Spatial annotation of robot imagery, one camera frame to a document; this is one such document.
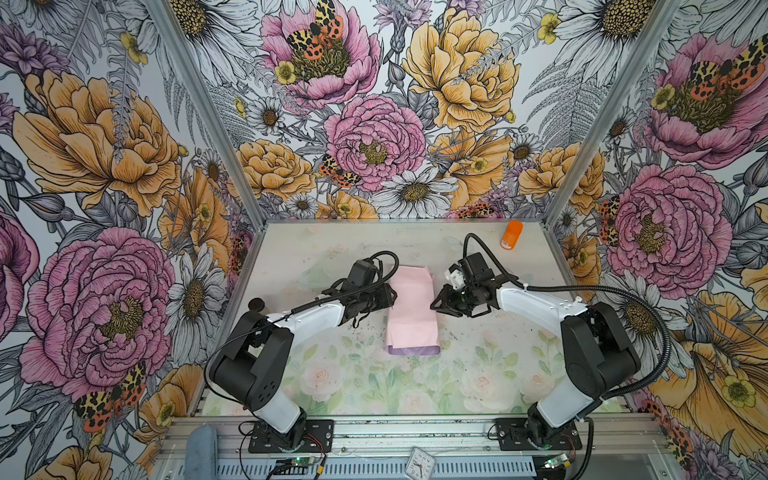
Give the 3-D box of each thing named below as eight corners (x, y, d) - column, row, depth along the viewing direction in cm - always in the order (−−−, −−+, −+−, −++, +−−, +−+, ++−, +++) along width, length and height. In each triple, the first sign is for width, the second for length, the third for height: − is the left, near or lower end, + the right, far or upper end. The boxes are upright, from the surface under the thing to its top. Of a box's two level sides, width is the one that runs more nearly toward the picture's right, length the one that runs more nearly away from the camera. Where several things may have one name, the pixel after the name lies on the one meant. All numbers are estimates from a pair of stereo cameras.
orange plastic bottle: (502, 251, 116) (510, 232, 108) (498, 239, 120) (505, 220, 112) (517, 251, 116) (526, 232, 108) (513, 239, 120) (521, 220, 112)
